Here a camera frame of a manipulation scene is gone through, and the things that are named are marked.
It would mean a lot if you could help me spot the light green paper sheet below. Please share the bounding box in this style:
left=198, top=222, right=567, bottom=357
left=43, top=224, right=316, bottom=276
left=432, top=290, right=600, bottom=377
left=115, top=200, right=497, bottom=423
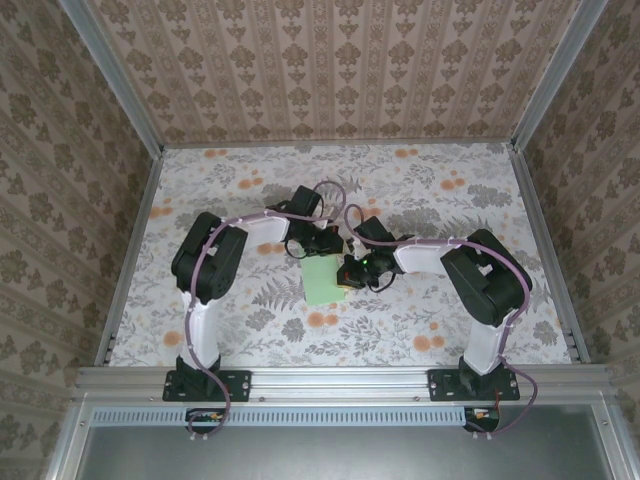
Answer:
left=301, top=255, right=347, bottom=307

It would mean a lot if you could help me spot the floral table cover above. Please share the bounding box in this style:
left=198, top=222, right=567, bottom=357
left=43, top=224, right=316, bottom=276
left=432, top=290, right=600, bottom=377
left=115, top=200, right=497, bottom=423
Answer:
left=107, top=144, right=574, bottom=369

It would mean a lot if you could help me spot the grey metal panel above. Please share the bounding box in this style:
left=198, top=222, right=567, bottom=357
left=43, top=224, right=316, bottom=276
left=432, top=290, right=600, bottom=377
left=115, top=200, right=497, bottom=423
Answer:
left=47, top=403, right=640, bottom=480

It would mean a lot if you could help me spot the small connector board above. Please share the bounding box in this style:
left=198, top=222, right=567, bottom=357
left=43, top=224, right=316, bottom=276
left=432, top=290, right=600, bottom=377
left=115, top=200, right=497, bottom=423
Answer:
left=185, top=407, right=227, bottom=435
left=463, top=407, right=502, bottom=435

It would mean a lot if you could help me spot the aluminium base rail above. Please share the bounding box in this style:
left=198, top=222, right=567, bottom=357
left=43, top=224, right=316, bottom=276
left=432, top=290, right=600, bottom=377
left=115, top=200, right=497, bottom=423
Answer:
left=74, top=364, right=617, bottom=405

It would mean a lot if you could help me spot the grey slotted cable duct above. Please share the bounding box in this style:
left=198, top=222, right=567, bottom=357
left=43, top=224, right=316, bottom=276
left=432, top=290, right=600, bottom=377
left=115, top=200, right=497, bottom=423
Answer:
left=92, top=407, right=471, bottom=427

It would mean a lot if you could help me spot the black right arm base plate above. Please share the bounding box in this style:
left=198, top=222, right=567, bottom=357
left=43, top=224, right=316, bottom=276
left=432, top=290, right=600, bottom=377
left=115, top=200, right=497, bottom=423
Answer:
left=428, top=367, right=521, bottom=403

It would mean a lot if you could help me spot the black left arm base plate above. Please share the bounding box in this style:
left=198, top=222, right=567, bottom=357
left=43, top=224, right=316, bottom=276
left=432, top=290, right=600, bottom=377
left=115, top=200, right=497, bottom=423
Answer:
left=162, top=368, right=251, bottom=403

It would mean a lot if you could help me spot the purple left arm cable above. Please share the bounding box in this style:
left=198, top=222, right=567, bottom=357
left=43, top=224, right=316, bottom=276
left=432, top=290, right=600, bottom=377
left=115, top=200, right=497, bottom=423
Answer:
left=183, top=180, right=349, bottom=444

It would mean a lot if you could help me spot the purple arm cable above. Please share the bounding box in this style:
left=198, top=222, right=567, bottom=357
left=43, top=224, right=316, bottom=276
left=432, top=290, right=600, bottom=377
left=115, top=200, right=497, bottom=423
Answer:
left=343, top=203, right=539, bottom=441
left=183, top=180, right=349, bottom=444

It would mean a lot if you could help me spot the aluminium side rail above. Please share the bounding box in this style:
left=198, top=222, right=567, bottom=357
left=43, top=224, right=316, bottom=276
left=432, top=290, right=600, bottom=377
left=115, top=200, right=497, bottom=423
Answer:
left=510, top=144, right=592, bottom=365
left=93, top=147, right=166, bottom=366

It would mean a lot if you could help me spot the aluminium rear rail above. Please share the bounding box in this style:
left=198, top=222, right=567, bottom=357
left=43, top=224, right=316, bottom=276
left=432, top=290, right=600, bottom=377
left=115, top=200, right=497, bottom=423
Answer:
left=160, top=139, right=517, bottom=151

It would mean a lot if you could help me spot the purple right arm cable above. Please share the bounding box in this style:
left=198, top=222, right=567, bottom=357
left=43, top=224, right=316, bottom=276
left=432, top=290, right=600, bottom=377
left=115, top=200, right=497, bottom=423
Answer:
left=343, top=203, right=539, bottom=441

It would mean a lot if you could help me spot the aluminium corner post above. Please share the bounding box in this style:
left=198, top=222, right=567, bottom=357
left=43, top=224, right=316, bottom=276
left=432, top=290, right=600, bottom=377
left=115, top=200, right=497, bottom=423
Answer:
left=512, top=0, right=610, bottom=151
left=58, top=0, right=166, bottom=154

